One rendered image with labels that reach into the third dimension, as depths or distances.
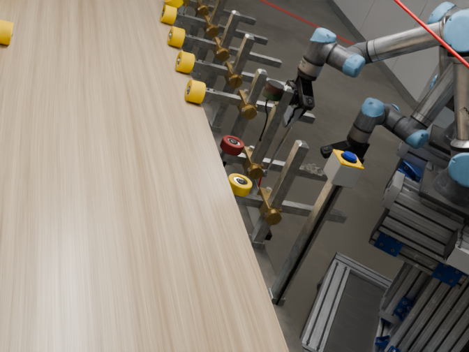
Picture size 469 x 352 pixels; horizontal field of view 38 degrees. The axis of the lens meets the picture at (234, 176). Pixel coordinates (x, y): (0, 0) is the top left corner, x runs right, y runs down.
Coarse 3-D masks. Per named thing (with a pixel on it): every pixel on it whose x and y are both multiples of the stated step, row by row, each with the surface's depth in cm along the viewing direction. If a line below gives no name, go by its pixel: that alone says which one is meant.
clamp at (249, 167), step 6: (246, 150) 244; (246, 156) 242; (246, 162) 241; (252, 162) 238; (246, 168) 240; (252, 168) 236; (258, 168) 237; (246, 174) 239; (252, 174) 237; (258, 174) 238
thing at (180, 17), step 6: (180, 18) 313; (186, 18) 313; (192, 18) 314; (198, 18) 317; (192, 24) 316; (198, 24) 317; (204, 24) 317; (222, 30) 321; (240, 30) 325; (234, 36) 324; (240, 36) 324; (258, 36) 327; (258, 42) 328; (264, 42) 329
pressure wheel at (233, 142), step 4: (224, 136) 238; (228, 136) 240; (232, 136) 241; (224, 140) 236; (228, 140) 238; (232, 140) 238; (236, 140) 240; (240, 140) 240; (220, 144) 239; (224, 144) 236; (228, 144) 235; (232, 144) 236; (236, 144) 238; (240, 144) 238; (224, 148) 236; (228, 148) 235; (232, 148) 235; (236, 148) 235; (240, 148) 236; (228, 152) 236; (232, 152) 236; (236, 152) 236; (240, 152) 238; (224, 164) 242
